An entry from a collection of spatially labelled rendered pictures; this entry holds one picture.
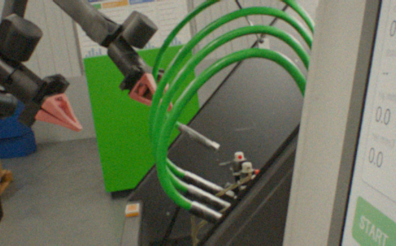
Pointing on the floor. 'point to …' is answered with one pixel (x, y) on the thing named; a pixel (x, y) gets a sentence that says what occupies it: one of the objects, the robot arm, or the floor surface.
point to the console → (323, 121)
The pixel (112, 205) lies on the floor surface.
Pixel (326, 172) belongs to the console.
